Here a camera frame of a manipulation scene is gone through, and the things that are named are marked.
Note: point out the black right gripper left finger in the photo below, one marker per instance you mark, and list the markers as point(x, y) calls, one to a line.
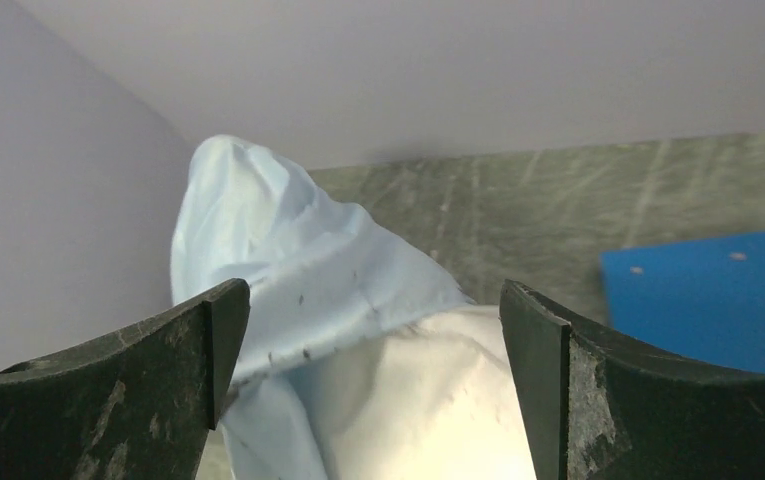
point(137, 403)

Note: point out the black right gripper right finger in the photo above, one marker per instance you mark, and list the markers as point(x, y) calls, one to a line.
point(598, 404)

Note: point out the white pillow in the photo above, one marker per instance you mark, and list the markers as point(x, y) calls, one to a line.
point(432, 400)

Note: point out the light blue pillowcase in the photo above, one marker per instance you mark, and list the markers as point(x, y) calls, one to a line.
point(322, 274)

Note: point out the blue plastic folder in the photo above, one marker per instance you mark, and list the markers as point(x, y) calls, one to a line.
point(702, 299)

